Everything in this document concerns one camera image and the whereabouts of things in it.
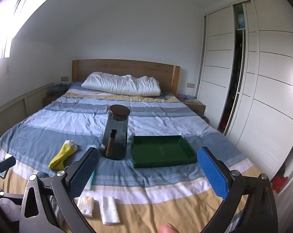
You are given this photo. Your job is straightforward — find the window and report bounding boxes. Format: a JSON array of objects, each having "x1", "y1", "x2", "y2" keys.
[{"x1": 1, "y1": 0, "x2": 32, "y2": 59}]

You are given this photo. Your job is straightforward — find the tissue packet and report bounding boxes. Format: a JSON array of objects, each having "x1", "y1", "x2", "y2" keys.
[{"x1": 77, "y1": 195, "x2": 95, "y2": 217}]

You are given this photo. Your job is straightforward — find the blue-grey cloth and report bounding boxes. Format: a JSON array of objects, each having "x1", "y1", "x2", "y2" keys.
[{"x1": 49, "y1": 83, "x2": 70, "y2": 95}]

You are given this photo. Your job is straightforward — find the white wardrobe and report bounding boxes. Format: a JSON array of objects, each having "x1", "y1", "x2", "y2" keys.
[{"x1": 196, "y1": 0, "x2": 293, "y2": 195}]

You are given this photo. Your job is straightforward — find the green tray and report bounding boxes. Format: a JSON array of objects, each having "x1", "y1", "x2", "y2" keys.
[{"x1": 133, "y1": 135, "x2": 198, "y2": 169}]

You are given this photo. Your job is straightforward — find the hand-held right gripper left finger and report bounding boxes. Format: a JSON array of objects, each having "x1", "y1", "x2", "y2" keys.
[{"x1": 19, "y1": 147, "x2": 99, "y2": 233}]

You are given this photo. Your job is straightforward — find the white pillow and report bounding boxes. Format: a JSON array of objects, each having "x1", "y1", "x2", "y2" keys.
[{"x1": 81, "y1": 72, "x2": 161, "y2": 96}]

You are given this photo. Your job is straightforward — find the wooden nightstand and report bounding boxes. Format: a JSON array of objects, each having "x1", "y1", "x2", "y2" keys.
[
  {"x1": 184, "y1": 99, "x2": 206, "y2": 116},
  {"x1": 43, "y1": 95, "x2": 64, "y2": 107}
]

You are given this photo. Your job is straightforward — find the clear plastic packet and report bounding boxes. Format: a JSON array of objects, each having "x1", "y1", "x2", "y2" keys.
[{"x1": 84, "y1": 170, "x2": 96, "y2": 191}]

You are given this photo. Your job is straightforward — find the wooden bed with striped duvet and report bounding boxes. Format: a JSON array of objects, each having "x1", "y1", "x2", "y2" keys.
[{"x1": 0, "y1": 87, "x2": 255, "y2": 233}]

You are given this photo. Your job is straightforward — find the yellow towel with white edge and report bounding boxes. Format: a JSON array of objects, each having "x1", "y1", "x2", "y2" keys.
[{"x1": 48, "y1": 139, "x2": 78, "y2": 170}]

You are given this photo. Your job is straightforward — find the light blue bag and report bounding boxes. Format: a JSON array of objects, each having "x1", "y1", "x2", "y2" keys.
[{"x1": 236, "y1": 13, "x2": 246, "y2": 28}]

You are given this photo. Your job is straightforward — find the red bag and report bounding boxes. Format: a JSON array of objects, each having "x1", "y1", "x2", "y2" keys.
[{"x1": 271, "y1": 175, "x2": 289, "y2": 192}]

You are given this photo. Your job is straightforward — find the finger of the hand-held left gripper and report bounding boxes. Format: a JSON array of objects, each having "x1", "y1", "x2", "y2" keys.
[{"x1": 0, "y1": 153, "x2": 17, "y2": 199}]

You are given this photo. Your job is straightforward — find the wooden headboard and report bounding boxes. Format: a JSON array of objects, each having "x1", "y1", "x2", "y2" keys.
[{"x1": 72, "y1": 59, "x2": 180, "y2": 95}]

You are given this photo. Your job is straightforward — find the white cloth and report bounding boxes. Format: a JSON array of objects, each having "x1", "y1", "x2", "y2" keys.
[{"x1": 99, "y1": 195, "x2": 120, "y2": 225}]

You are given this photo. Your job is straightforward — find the person's right hand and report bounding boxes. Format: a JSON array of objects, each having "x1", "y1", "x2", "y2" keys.
[{"x1": 158, "y1": 222, "x2": 179, "y2": 233}]

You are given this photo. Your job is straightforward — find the light grey cloth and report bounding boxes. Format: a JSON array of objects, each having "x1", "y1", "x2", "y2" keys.
[{"x1": 49, "y1": 194, "x2": 65, "y2": 226}]

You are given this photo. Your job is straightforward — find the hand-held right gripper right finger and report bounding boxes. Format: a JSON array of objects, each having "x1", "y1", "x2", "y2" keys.
[{"x1": 197, "y1": 147, "x2": 279, "y2": 233}]

